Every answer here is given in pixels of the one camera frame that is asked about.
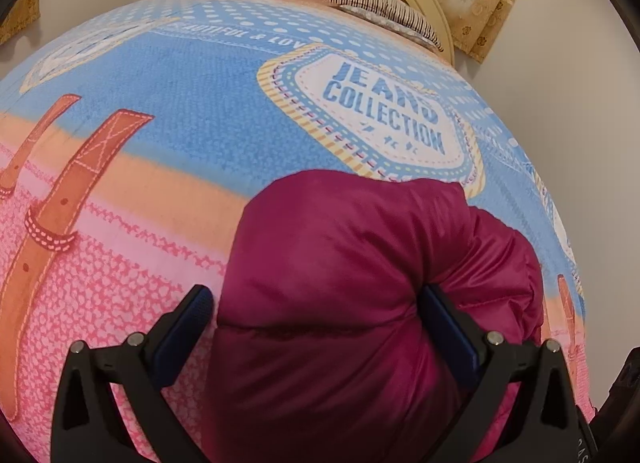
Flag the yellow wooden furniture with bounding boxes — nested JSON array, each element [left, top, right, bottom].
[[0, 0, 41, 46]]

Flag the blue and pink printed bedsheet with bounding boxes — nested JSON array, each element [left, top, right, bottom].
[[0, 0, 598, 463]]

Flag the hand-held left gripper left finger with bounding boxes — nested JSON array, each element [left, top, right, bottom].
[[50, 284, 216, 463]]

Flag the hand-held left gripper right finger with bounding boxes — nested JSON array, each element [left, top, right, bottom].
[[419, 285, 583, 463]]

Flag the magenta puffer jacket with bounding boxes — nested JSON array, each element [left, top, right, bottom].
[[202, 169, 546, 463]]

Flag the striped pillow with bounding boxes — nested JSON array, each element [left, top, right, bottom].
[[329, 0, 445, 52]]

